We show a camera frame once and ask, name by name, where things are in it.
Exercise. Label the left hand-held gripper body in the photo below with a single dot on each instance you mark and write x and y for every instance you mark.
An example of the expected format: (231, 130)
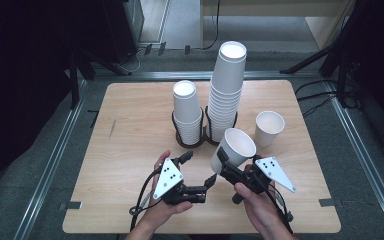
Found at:
(170, 178)

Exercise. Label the black cabinet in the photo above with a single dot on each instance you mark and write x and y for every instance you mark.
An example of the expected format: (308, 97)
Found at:
(120, 30)

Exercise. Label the person's right hand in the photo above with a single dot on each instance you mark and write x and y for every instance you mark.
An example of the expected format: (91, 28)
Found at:
(263, 210)

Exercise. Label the light wooden furniture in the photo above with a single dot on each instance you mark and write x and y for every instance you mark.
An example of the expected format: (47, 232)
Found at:
(280, 8)

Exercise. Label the dark curtain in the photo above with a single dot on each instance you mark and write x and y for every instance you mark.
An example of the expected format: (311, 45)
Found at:
(20, 100)

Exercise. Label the tall stack of white cups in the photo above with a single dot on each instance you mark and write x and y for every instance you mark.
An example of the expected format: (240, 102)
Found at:
(228, 76)

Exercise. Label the black tripod stand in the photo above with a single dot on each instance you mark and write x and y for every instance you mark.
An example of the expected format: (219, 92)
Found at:
(326, 53)

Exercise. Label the black metal stand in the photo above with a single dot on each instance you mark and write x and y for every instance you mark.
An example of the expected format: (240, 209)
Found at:
(75, 80)

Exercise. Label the person's left hand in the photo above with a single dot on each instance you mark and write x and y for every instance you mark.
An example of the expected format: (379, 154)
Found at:
(161, 211)

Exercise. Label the grey tape strip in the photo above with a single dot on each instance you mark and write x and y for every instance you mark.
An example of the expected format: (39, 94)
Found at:
(326, 202)
(71, 205)

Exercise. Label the aluminium floor rail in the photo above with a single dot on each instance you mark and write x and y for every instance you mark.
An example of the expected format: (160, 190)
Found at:
(51, 166)
(146, 75)
(363, 156)

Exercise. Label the black double cup holder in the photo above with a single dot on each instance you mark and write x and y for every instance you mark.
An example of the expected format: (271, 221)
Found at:
(206, 133)

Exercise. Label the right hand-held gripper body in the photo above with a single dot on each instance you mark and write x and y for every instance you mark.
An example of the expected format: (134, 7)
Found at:
(275, 173)

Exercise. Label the white paper cup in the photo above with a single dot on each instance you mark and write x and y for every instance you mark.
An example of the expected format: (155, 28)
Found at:
(268, 125)
(238, 146)

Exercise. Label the short stack of white cups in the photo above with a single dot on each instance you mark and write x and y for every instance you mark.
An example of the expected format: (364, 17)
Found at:
(186, 106)

